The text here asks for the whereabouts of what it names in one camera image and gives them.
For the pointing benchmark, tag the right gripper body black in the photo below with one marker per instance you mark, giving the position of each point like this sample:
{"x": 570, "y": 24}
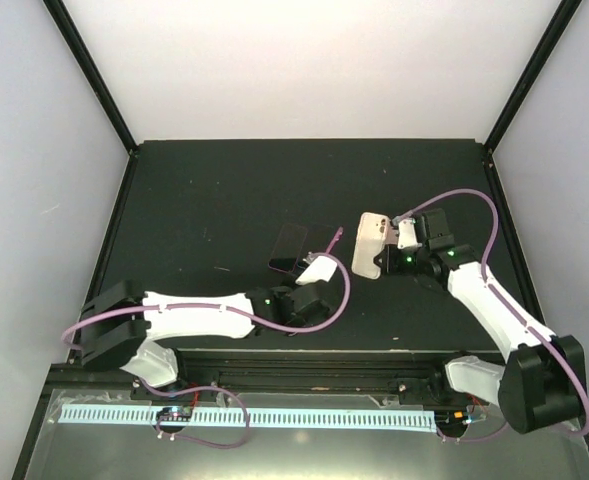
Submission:
{"x": 412, "y": 266}

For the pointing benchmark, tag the pink phone case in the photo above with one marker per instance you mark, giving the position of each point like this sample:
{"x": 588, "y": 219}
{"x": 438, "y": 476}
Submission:
{"x": 370, "y": 241}

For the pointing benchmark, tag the black phone pink edge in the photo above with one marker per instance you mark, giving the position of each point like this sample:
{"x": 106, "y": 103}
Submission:
{"x": 288, "y": 247}

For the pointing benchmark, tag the dark pink phone black screen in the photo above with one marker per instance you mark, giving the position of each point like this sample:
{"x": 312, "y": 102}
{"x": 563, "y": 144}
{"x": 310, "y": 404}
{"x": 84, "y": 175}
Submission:
{"x": 335, "y": 239}

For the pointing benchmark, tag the blue phone black screen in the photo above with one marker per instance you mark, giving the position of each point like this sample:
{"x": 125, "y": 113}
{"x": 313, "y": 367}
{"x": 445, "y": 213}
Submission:
{"x": 318, "y": 238}

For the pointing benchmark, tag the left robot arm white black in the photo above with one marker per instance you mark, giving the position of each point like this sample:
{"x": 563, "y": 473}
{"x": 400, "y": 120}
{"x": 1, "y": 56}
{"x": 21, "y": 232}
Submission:
{"x": 132, "y": 341}

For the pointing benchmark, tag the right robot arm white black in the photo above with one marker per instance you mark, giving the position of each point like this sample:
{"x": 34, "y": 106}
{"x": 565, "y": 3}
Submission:
{"x": 541, "y": 381}

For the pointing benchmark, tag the right small circuit board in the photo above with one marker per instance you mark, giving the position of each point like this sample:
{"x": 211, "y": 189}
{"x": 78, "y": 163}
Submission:
{"x": 463, "y": 417}

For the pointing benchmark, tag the small circuit board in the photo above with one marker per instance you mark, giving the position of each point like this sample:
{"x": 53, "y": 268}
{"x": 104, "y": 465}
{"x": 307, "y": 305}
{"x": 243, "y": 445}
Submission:
{"x": 174, "y": 414}
{"x": 463, "y": 417}

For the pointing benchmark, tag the left small circuit board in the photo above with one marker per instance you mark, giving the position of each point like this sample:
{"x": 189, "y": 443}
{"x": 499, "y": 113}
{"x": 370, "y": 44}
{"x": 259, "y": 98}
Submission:
{"x": 174, "y": 414}

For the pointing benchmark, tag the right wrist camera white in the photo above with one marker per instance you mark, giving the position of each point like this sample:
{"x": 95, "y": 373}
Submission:
{"x": 404, "y": 227}

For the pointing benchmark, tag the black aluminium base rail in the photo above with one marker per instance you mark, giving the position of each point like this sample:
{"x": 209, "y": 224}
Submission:
{"x": 419, "y": 374}

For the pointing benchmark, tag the white slotted cable duct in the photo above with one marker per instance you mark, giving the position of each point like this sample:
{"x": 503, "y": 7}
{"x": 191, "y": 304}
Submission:
{"x": 274, "y": 418}

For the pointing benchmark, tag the right rear black frame post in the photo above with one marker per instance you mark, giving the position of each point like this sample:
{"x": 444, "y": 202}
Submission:
{"x": 546, "y": 45}

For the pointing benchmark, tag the black frame post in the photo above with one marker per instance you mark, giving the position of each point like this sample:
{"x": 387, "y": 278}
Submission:
{"x": 546, "y": 45}
{"x": 75, "y": 43}

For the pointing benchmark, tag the left rear black frame post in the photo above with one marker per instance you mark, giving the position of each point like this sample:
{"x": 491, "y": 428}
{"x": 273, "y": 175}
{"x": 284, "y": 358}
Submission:
{"x": 75, "y": 43}

